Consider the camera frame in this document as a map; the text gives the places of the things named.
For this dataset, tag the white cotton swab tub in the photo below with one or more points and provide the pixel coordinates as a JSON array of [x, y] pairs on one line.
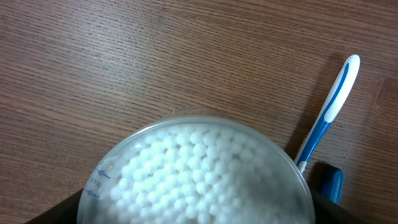
[[196, 169]]

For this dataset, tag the blue white toothbrush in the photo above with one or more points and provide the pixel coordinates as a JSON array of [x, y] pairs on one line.
[[334, 102]]

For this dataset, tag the blue disposable razor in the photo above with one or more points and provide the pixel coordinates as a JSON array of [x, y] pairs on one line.
[[331, 186]]

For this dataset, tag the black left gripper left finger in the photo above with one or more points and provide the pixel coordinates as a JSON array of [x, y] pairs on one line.
[[64, 212]]

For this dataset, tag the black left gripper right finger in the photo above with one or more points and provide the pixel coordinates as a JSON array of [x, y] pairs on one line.
[[327, 212]]

